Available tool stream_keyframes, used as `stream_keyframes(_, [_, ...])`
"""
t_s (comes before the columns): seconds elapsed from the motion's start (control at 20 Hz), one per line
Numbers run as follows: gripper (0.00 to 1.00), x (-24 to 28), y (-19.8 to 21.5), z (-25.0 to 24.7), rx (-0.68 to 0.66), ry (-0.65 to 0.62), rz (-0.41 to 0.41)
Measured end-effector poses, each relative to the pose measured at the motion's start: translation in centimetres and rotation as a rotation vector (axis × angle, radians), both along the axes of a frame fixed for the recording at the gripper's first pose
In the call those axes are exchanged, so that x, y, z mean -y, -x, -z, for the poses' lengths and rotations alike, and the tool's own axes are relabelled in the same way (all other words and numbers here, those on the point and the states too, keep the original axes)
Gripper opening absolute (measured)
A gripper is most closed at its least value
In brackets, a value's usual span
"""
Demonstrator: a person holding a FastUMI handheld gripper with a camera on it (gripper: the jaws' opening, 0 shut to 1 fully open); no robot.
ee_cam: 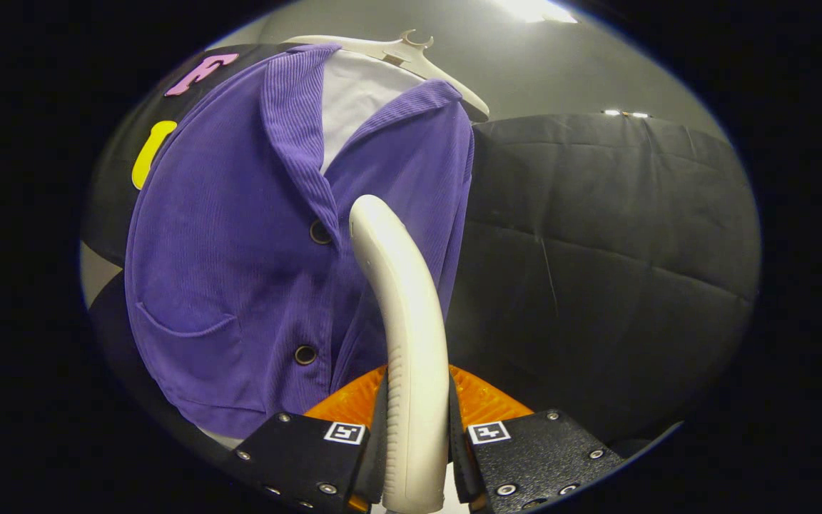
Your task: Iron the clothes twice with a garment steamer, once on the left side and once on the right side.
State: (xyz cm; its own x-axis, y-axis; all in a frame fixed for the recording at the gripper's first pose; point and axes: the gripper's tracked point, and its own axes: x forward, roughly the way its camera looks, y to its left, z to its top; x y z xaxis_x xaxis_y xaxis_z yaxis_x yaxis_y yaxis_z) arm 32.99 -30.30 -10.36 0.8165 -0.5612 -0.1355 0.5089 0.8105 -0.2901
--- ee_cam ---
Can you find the purple corduroy jacket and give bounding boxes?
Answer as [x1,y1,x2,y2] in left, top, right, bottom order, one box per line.
[124,43,476,440]

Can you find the grey cabinet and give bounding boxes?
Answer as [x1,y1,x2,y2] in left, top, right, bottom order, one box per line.
[81,241,123,309]

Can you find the white mannequin torso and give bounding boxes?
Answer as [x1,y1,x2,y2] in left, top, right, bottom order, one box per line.
[197,50,426,448]

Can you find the white clothes hanger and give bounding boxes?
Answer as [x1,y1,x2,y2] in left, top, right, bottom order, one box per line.
[284,30,490,119]

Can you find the black backdrop cloth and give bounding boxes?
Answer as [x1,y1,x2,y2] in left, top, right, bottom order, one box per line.
[83,43,761,447]

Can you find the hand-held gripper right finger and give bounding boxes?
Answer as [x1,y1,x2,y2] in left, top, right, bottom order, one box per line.
[450,363,626,513]

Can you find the white garment steamer handle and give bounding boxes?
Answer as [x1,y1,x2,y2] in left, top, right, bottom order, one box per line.
[349,194,450,514]

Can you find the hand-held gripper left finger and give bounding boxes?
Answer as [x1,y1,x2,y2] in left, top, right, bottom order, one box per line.
[222,366,389,513]

